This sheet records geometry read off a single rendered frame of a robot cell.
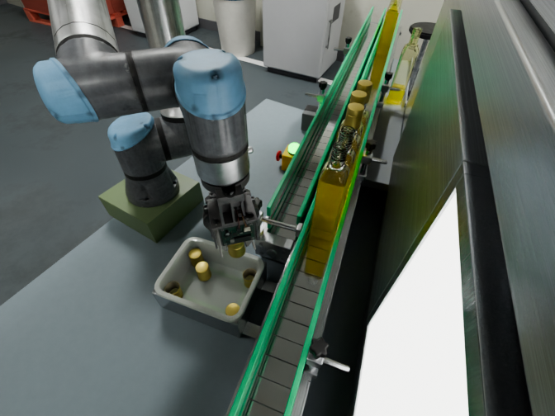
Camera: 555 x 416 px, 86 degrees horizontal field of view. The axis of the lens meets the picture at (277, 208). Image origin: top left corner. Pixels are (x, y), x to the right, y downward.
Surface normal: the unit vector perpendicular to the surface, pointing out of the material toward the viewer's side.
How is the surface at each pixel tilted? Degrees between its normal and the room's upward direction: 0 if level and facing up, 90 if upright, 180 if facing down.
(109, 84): 64
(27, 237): 0
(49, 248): 0
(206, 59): 0
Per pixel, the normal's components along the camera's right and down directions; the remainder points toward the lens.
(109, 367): 0.01, -0.67
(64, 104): 0.36, 0.63
